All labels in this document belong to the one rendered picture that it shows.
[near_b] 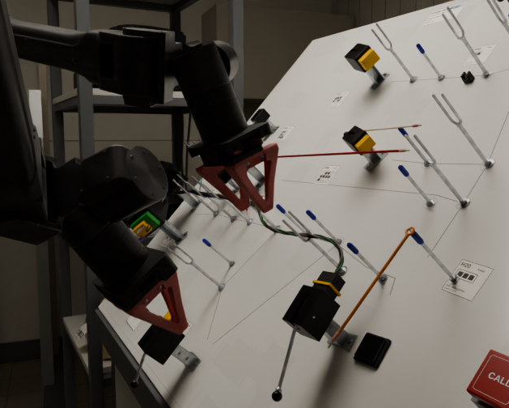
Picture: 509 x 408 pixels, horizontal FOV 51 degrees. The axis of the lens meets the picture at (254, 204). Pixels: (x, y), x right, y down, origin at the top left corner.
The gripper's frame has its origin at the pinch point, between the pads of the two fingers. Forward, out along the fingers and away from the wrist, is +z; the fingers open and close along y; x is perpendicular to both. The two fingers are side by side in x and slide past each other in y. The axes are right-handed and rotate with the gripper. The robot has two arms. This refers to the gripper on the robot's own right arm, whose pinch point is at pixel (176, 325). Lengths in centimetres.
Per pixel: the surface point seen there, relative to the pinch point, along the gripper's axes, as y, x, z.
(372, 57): 25, -69, 3
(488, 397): -25.5, -13.1, 16.3
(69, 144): 270, -65, 5
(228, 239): 46, -28, 18
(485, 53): 4, -73, 9
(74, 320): 144, 4, 42
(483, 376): -24.2, -15.0, 16.0
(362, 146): 11.9, -44.8, 8.3
